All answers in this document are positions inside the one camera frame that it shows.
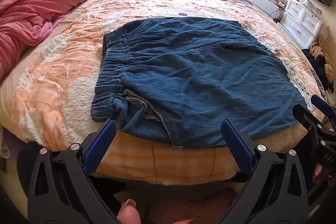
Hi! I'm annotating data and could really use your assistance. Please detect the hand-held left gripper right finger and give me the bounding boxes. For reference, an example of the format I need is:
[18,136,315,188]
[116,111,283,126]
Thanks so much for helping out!
[218,119,312,224]

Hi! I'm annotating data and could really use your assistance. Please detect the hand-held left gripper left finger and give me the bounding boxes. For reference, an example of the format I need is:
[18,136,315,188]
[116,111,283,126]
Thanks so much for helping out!
[26,119,121,224]

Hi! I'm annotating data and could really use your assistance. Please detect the person's right hand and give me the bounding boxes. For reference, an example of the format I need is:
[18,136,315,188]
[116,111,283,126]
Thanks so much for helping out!
[312,163,336,186]

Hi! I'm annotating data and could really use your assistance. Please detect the peach quilted bedspread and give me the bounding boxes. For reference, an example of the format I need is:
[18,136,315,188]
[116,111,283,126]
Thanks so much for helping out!
[0,0,328,185]

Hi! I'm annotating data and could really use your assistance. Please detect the black cable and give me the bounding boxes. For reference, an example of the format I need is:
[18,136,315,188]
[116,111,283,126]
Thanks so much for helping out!
[268,7,284,22]

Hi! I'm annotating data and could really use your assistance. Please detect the pink blanket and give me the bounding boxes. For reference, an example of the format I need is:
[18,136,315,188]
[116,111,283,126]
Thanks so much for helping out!
[0,0,103,83]

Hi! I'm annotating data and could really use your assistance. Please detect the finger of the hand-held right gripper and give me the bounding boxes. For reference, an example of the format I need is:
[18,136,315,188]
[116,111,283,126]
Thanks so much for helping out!
[311,95,336,122]
[292,104,323,135]

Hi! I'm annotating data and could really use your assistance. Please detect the heap of brown dark clothes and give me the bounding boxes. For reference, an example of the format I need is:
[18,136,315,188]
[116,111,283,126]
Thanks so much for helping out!
[302,35,334,92]

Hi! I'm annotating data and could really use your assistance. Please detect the blue denim jeans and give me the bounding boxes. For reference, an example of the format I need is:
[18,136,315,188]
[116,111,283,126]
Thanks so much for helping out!
[91,17,317,149]

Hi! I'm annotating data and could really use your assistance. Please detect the white drawer cabinet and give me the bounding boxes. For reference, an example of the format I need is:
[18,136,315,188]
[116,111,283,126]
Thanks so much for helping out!
[278,0,324,50]

